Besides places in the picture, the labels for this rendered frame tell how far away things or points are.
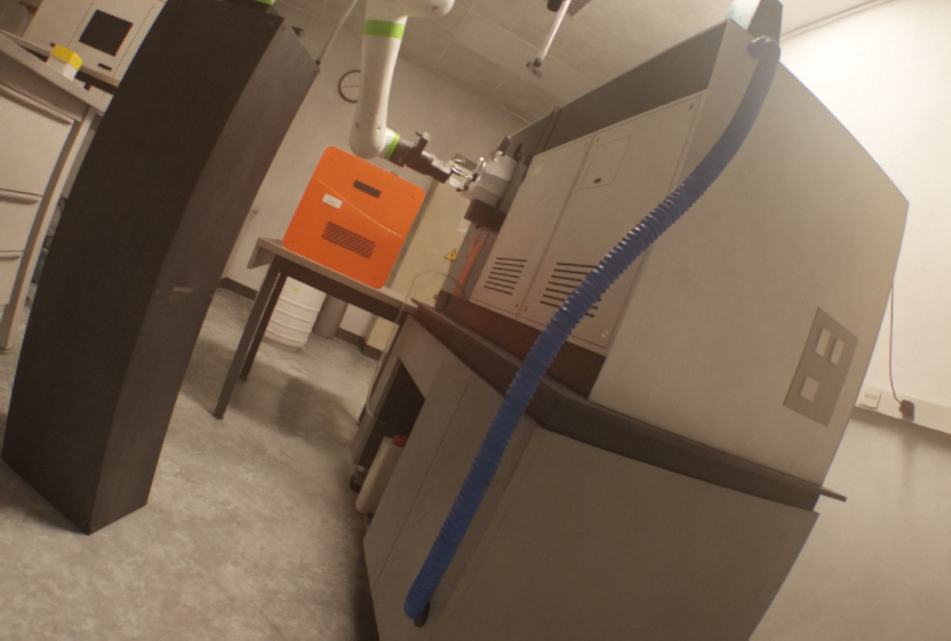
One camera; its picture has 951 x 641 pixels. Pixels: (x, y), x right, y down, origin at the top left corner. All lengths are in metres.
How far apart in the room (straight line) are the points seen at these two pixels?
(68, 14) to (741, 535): 2.88
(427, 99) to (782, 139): 4.59
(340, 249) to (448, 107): 3.55
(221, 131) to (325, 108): 4.24
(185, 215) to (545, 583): 0.89
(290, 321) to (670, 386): 3.01
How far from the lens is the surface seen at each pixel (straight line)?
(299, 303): 3.58
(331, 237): 1.99
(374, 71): 1.53
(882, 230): 1.30
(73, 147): 1.84
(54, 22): 2.64
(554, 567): 0.87
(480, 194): 1.70
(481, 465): 0.71
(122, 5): 2.50
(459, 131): 5.34
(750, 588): 1.23
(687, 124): 0.90
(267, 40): 1.06
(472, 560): 0.80
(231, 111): 1.03
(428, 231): 4.77
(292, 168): 5.14
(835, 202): 1.14
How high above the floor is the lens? 0.79
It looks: 2 degrees up
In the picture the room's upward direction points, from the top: 24 degrees clockwise
